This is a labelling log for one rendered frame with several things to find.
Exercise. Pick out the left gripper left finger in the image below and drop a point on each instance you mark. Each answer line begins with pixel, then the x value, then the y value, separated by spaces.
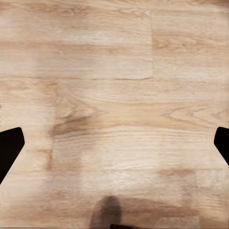
pixel 11 143

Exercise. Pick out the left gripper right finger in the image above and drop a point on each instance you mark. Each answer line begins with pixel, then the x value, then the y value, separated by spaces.
pixel 221 142

